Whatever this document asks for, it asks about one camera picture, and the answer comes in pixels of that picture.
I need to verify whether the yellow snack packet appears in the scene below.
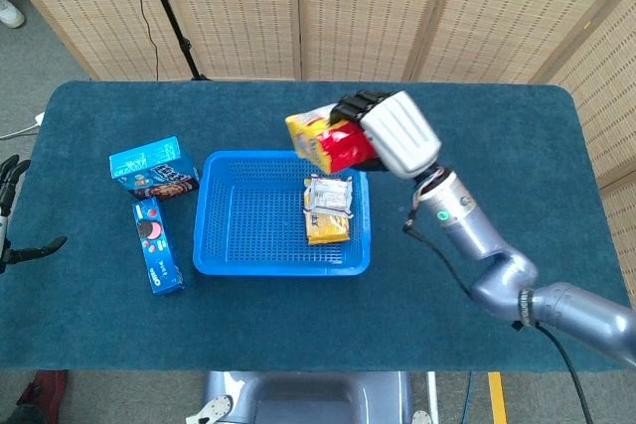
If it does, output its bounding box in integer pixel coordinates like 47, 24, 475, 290
305, 212, 352, 246

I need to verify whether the blue floor cable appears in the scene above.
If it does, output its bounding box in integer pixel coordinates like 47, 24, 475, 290
461, 371, 476, 424

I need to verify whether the blue plastic perforated basket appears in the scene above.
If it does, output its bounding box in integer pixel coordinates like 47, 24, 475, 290
192, 149, 373, 277

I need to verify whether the dark teal table mat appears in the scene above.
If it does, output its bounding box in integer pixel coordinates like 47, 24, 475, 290
0, 79, 636, 373

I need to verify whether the red shoe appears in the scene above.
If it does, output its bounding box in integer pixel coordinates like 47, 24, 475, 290
17, 368, 69, 413

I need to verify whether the white snack packet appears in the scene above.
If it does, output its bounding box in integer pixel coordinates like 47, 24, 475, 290
302, 174, 355, 220

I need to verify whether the wide blue cookie box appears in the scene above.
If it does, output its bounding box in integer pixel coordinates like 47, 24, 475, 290
108, 135, 201, 203

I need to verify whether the thin black hanging cable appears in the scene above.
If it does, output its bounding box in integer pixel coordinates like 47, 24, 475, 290
120, 0, 160, 80

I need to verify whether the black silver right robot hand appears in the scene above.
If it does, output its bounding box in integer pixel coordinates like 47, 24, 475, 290
327, 89, 443, 181

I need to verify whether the yellow red Lipo bag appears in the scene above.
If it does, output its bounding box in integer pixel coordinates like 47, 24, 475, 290
284, 103, 379, 176

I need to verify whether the yellow floor tape strip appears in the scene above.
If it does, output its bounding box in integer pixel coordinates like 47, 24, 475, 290
487, 371, 508, 424

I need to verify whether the white shoe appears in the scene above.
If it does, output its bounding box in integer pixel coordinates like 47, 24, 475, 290
0, 0, 26, 30

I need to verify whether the black tripod stand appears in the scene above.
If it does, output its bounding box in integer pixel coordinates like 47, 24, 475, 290
137, 0, 211, 81

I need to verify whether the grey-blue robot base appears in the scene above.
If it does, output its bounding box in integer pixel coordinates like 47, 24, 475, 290
184, 370, 432, 424

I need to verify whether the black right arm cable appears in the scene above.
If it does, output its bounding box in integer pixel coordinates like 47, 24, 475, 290
402, 205, 595, 424

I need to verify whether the long blue Oreo box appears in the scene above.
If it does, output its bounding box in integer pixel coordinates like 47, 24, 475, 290
131, 196, 186, 297

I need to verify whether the bamboo folding screen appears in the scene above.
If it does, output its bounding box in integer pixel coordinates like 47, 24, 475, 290
0, 0, 636, 259

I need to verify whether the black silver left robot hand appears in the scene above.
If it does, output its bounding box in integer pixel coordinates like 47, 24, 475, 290
0, 154, 69, 274

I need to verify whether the white power adapter with cord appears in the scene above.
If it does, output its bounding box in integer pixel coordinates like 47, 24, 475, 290
0, 112, 46, 141

